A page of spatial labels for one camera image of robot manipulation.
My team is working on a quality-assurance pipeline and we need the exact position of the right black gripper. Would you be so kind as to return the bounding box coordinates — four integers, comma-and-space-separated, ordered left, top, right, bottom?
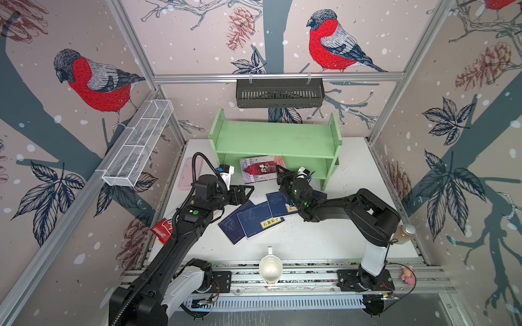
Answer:
276, 164, 303, 209

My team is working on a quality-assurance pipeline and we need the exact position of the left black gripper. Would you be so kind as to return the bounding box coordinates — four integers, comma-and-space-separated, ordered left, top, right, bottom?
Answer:
209, 183, 254, 212

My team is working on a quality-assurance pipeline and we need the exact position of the pink red illustrated book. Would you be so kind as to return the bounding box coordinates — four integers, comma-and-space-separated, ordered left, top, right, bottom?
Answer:
239, 156, 286, 184

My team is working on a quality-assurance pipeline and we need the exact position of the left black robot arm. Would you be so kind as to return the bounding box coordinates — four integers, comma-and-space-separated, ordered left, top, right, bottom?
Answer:
108, 175, 254, 325

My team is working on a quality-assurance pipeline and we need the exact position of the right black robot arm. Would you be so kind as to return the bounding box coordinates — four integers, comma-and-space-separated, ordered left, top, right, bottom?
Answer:
276, 165, 400, 278

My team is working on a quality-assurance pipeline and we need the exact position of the green wooden two-tier shelf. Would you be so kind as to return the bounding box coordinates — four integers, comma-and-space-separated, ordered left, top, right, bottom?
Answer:
209, 109, 343, 190

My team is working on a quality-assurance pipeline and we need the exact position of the blue book yellow label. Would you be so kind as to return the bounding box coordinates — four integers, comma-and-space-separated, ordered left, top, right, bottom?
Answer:
237, 202, 285, 239
312, 190, 328, 201

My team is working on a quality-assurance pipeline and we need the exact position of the leftmost blue book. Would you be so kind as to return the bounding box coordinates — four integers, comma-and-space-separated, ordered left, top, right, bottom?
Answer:
218, 200, 255, 245

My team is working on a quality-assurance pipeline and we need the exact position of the pink rectangular case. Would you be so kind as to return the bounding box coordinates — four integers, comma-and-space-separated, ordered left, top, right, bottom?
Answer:
178, 156, 203, 192

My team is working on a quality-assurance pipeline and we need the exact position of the white ceramic pitcher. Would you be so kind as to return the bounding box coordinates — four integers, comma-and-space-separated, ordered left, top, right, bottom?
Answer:
258, 246, 284, 285

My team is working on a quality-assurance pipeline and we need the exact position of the red snack bag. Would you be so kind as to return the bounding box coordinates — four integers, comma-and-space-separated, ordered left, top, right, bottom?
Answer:
151, 218, 173, 245

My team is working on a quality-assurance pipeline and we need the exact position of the black hanging slotted basket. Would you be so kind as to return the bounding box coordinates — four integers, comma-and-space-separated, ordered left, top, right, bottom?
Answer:
236, 78, 325, 109

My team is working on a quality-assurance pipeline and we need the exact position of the small circuit board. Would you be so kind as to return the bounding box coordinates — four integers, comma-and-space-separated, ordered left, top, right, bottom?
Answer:
191, 297, 215, 310

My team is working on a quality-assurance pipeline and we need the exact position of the amber bottle white cap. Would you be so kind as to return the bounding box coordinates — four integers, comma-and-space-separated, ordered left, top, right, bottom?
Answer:
394, 224, 416, 245

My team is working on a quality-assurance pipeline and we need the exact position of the pink small toy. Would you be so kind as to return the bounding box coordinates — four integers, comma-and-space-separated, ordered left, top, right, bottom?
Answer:
400, 266, 416, 286

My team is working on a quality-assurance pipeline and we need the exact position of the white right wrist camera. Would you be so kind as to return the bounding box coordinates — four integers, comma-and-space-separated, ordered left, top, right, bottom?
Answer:
295, 167, 308, 180

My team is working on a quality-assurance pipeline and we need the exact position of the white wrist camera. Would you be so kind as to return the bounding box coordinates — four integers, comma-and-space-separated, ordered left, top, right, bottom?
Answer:
295, 167, 308, 180
216, 164, 235, 190

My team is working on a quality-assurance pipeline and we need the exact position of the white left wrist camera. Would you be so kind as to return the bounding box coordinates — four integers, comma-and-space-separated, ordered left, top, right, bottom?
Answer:
216, 164, 235, 190

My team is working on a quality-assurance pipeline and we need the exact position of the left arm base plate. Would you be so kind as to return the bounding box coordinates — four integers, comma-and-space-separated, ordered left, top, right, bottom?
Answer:
194, 271, 232, 294

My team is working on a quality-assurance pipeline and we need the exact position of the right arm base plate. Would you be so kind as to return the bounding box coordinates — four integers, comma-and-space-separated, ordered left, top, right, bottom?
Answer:
337, 269, 395, 293

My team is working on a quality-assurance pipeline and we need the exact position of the white wire mesh tray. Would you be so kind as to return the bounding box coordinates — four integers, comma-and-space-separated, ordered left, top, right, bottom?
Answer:
102, 99, 173, 187

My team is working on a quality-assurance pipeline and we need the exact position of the right black thin cable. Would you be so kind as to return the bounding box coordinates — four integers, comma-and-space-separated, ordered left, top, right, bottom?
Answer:
378, 262, 417, 304

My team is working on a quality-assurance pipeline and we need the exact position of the left black corrugated cable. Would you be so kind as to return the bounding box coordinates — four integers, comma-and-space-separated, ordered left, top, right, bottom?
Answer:
111, 151, 229, 326

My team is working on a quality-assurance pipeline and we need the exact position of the aluminium mounting rail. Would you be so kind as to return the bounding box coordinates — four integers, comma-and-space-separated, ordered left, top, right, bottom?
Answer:
213, 262, 456, 296

